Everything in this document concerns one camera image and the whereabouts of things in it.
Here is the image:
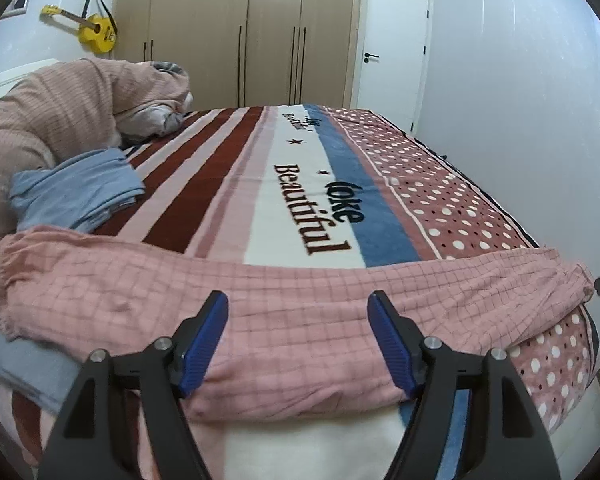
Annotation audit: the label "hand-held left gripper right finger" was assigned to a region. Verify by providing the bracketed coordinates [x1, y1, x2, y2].
[366, 290, 562, 480]

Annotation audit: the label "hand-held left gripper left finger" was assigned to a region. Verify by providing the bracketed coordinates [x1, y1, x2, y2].
[38, 290, 230, 480]

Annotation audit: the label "pink checked pants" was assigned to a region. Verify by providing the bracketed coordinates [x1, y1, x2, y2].
[0, 225, 596, 422]

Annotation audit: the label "striped printed blanket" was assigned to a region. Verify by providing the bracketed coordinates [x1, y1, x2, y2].
[0, 104, 600, 480]

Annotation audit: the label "light blue cloth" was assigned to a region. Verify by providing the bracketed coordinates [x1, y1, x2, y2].
[0, 292, 83, 415]

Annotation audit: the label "blue folded garment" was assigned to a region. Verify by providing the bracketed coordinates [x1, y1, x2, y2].
[9, 148, 147, 234]

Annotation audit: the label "pink ribbed duvet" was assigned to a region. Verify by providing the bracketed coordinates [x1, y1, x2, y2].
[0, 57, 195, 291]

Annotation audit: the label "white door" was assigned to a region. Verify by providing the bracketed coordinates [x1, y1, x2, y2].
[350, 0, 434, 136]

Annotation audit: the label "beige wardrobe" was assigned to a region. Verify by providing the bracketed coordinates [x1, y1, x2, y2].
[111, 0, 362, 109]

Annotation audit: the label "white headboard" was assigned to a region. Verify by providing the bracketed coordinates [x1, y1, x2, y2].
[0, 58, 61, 101]

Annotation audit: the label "yellow guitar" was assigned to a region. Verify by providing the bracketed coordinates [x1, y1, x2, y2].
[41, 4, 118, 54]

